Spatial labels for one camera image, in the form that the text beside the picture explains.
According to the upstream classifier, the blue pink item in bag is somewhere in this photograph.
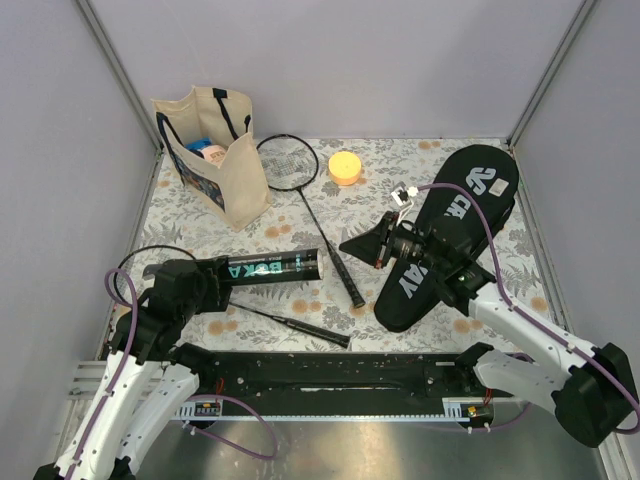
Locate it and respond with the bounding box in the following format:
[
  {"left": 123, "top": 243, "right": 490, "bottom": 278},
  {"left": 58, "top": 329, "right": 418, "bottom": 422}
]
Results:
[{"left": 186, "top": 137, "right": 227, "bottom": 166}]

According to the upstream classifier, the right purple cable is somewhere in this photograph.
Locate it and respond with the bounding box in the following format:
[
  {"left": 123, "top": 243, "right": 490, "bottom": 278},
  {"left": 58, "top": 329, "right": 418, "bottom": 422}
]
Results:
[{"left": 409, "top": 182, "right": 640, "bottom": 436}]

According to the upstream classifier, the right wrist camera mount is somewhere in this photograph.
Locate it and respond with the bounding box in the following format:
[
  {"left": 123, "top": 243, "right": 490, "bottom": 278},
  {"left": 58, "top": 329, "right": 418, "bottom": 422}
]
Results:
[{"left": 391, "top": 182, "right": 419, "bottom": 223}]

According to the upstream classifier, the purple cable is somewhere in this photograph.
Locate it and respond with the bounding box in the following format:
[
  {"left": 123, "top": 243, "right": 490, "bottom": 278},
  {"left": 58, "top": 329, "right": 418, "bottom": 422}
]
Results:
[
  {"left": 409, "top": 182, "right": 640, "bottom": 436},
  {"left": 64, "top": 268, "right": 279, "bottom": 480}
]

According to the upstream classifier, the black shuttlecock tube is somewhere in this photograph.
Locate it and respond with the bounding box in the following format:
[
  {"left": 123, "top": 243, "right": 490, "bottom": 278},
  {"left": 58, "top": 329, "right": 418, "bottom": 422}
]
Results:
[{"left": 219, "top": 249, "right": 323, "bottom": 287}]

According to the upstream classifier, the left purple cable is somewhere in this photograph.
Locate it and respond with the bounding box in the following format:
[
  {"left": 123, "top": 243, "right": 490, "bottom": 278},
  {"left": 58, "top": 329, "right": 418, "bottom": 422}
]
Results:
[{"left": 64, "top": 268, "right": 279, "bottom": 480}]

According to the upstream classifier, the beige canvas tote bag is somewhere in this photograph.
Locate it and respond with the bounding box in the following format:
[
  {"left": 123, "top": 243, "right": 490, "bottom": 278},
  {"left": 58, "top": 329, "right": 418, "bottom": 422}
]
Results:
[{"left": 152, "top": 86, "right": 272, "bottom": 232}]

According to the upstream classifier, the black badminton racket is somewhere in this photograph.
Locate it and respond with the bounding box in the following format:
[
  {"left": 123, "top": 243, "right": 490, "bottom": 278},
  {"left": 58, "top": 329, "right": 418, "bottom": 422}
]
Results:
[
  {"left": 118, "top": 244, "right": 351, "bottom": 349},
  {"left": 256, "top": 132, "right": 368, "bottom": 308}
]

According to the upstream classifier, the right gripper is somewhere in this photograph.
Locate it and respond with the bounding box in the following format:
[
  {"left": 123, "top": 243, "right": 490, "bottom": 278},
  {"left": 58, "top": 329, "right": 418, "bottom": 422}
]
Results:
[{"left": 339, "top": 211, "right": 447, "bottom": 273}]

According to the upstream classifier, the floral table mat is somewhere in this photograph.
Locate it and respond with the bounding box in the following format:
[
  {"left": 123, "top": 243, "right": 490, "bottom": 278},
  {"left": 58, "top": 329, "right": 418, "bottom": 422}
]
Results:
[{"left": 107, "top": 137, "right": 561, "bottom": 354}]

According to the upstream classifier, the black badminton racket upper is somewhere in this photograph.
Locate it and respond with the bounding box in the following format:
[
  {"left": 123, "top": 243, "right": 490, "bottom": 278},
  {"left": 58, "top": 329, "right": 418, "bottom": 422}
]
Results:
[{"left": 256, "top": 132, "right": 368, "bottom": 308}]

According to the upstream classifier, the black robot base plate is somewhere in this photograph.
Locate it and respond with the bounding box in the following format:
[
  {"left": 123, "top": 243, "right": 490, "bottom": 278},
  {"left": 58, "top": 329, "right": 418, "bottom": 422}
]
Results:
[{"left": 168, "top": 344, "right": 486, "bottom": 419}]

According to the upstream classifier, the black racket cover bag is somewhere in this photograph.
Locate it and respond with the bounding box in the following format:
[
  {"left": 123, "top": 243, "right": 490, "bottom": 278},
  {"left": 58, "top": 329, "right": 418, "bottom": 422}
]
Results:
[{"left": 374, "top": 144, "right": 519, "bottom": 333}]

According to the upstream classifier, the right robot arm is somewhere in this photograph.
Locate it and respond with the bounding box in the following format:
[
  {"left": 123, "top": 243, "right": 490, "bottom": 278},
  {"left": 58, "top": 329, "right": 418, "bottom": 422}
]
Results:
[{"left": 340, "top": 211, "right": 639, "bottom": 447}]

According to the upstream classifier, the yellow grip tape roll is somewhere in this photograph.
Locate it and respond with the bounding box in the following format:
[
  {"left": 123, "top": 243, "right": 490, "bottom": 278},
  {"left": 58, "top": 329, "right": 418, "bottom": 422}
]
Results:
[{"left": 328, "top": 151, "right": 362, "bottom": 186}]

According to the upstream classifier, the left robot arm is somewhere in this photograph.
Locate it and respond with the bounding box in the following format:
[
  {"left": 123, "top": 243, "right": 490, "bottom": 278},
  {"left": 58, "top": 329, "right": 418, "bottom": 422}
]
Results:
[{"left": 35, "top": 257, "right": 231, "bottom": 479}]

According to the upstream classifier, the black badminton racket lower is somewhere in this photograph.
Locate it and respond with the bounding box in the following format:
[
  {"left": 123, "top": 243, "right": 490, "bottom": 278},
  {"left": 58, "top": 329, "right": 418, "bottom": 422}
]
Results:
[{"left": 118, "top": 244, "right": 351, "bottom": 349}]

